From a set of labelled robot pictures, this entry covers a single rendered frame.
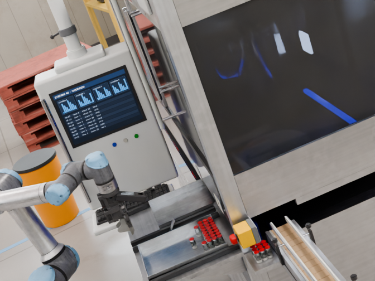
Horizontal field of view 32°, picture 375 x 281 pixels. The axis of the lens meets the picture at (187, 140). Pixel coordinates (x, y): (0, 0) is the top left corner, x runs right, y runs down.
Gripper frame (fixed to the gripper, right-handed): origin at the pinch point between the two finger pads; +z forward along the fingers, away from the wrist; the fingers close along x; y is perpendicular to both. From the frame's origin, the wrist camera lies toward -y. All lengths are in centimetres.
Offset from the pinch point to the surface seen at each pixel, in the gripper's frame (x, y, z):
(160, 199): -54, -15, 20
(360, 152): 12, -91, 1
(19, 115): -430, 76, 64
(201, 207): -28.2, -30.4, 18.1
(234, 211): 12.5, -37.9, 2.3
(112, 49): -98, -23, -45
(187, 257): -0.6, -15.3, 21.4
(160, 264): -3.8, -4.5, 21.4
